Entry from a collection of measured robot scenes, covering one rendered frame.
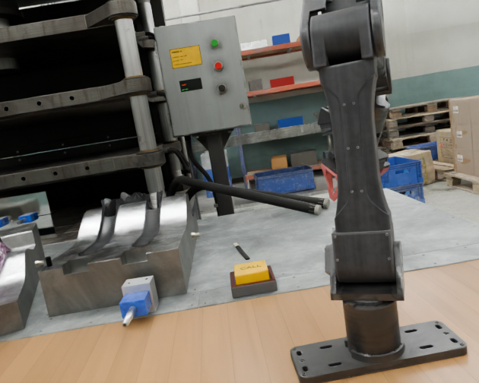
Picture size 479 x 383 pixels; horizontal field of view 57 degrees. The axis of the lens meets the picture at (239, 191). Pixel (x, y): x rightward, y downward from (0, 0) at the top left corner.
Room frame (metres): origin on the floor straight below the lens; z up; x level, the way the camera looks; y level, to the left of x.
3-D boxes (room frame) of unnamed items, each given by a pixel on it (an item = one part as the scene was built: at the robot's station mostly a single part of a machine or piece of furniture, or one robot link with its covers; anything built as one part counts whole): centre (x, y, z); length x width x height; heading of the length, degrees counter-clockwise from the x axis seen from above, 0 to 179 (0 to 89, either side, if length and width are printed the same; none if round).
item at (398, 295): (0.50, -0.13, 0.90); 0.09 x 0.06 x 0.06; 67
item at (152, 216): (1.02, 0.27, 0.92); 0.35 x 0.16 x 0.09; 1
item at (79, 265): (0.80, 0.32, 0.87); 0.05 x 0.05 x 0.04; 1
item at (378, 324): (0.49, -0.13, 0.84); 0.20 x 0.07 x 0.08; 93
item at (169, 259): (1.03, 0.26, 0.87); 0.50 x 0.26 x 0.14; 1
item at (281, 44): (7.00, -1.12, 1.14); 2.06 x 0.65 x 2.27; 87
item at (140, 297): (0.70, 0.20, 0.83); 0.13 x 0.05 x 0.05; 179
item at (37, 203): (1.82, 0.83, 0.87); 0.50 x 0.27 x 0.17; 1
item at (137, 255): (0.81, 0.21, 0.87); 0.05 x 0.05 x 0.04; 1
